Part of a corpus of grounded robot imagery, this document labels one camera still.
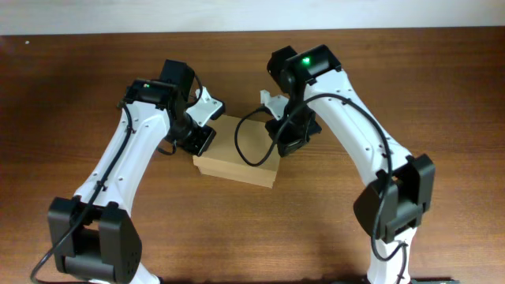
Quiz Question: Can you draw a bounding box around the brown cardboard box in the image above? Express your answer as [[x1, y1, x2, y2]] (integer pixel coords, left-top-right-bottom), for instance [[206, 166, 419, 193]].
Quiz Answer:
[[193, 115, 280, 188]]

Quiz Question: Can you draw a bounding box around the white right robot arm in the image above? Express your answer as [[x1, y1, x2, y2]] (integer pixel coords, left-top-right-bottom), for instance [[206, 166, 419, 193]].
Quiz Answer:
[[262, 45, 436, 283]]

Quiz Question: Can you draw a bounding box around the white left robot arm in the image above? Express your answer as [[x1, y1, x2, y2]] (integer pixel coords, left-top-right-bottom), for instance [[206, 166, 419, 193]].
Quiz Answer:
[[30, 60, 225, 283]]

